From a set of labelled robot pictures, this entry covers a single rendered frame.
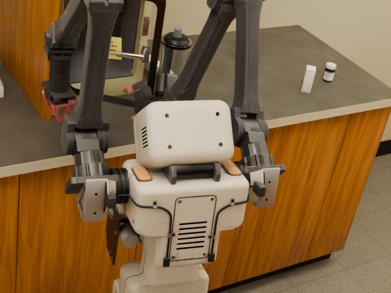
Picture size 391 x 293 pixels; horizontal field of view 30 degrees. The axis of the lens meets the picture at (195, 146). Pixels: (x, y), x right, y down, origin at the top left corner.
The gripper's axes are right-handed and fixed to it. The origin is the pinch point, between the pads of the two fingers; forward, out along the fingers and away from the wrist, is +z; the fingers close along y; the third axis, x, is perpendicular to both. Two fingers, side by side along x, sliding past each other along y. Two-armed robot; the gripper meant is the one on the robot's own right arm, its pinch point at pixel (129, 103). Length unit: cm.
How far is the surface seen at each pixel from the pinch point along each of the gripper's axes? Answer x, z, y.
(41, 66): 18.0, 14.1, 19.4
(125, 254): 9, 19, -56
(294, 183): -64, -1, -61
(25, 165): 40.2, 2.0, -3.3
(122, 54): 0.2, -4.9, 16.8
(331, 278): -87, 13, -124
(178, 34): -27.9, 0.1, 14.0
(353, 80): -103, -9, -32
